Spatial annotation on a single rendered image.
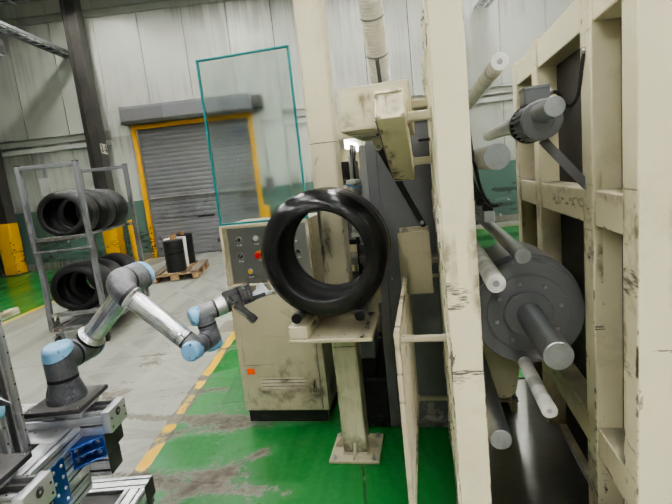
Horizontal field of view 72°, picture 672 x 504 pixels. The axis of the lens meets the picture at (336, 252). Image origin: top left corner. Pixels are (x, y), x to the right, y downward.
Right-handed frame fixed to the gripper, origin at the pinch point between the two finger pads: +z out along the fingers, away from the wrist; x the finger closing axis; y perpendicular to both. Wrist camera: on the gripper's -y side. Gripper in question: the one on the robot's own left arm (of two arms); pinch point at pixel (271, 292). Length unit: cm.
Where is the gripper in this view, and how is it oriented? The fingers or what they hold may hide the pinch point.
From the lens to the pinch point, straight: 203.3
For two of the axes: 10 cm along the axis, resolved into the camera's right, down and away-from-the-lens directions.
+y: -3.8, -9.2, 0.8
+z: 8.4, -3.0, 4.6
